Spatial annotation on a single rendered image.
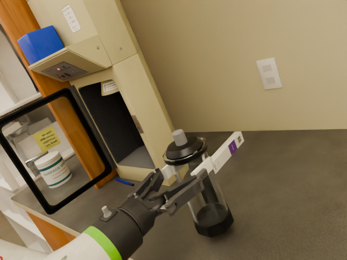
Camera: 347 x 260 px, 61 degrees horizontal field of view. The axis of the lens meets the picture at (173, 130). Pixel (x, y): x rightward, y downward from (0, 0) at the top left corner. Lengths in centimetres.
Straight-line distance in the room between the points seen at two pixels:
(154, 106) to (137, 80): 11
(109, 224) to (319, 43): 82
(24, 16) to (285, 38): 94
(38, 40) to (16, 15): 21
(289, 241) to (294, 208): 11
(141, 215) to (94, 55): 53
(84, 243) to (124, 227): 7
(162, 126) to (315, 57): 55
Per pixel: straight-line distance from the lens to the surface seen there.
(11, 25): 127
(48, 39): 112
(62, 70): 109
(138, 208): 59
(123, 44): 101
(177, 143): 68
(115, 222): 57
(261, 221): 82
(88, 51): 93
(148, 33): 143
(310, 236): 76
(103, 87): 111
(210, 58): 126
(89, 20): 98
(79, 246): 55
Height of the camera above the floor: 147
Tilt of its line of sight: 19 degrees down
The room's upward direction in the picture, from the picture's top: 23 degrees counter-clockwise
